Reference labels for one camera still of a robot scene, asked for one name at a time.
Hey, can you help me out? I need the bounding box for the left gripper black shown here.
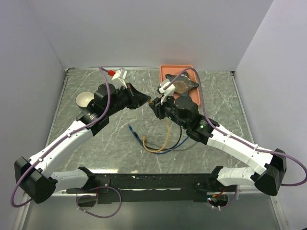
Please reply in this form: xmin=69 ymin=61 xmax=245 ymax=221
xmin=106 ymin=82 xmax=151 ymax=116

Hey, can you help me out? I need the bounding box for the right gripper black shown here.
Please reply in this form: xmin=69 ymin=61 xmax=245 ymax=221
xmin=148 ymin=93 xmax=189 ymax=130

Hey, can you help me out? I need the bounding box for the yellow ethernet cable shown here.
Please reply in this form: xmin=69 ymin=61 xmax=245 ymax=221
xmin=142 ymin=100 xmax=170 ymax=153

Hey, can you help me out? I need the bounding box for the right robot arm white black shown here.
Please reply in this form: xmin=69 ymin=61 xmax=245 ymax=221
xmin=149 ymin=96 xmax=286 ymax=196

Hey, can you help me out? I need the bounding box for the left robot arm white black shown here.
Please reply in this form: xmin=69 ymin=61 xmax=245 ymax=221
xmin=14 ymin=83 xmax=150 ymax=204

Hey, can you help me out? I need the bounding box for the dark blue star dish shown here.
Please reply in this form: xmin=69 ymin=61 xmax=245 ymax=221
xmin=165 ymin=73 xmax=200 ymax=95

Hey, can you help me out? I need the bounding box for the orange plastic tray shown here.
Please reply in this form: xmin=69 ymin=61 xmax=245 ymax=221
xmin=159 ymin=64 xmax=201 ymax=106

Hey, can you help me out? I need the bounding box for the white ceramic bowl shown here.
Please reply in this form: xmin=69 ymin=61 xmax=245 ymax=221
xmin=75 ymin=91 xmax=94 ymax=109

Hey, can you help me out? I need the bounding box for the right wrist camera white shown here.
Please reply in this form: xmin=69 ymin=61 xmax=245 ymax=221
xmin=158 ymin=79 xmax=176 ymax=104

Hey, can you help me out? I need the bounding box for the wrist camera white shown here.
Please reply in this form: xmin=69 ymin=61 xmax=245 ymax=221
xmin=111 ymin=68 xmax=127 ymax=88
xmin=158 ymin=79 xmax=176 ymax=104

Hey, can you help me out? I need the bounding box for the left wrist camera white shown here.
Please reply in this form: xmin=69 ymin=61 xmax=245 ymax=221
xmin=111 ymin=68 xmax=127 ymax=88

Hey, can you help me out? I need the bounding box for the blue ethernet cable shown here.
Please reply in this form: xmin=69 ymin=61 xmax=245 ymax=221
xmin=128 ymin=124 xmax=190 ymax=155

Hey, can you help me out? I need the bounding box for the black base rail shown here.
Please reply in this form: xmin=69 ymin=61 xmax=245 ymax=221
xmin=66 ymin=173 xmax=236 ymax=204

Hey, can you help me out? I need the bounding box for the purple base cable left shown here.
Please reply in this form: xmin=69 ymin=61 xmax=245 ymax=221
xmin=76 ymin=186 xmax=122 ymax=219

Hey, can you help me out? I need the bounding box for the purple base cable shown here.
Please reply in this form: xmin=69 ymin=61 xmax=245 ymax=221
xmin=76 ymin=186 xmax=122 ymax=219
xmin=212 ymin=185 xmax=240 ymax=211

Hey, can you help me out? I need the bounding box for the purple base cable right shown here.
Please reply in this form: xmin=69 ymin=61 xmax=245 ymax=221
xmin=212 ymin=185 xmax=240 ymax=211

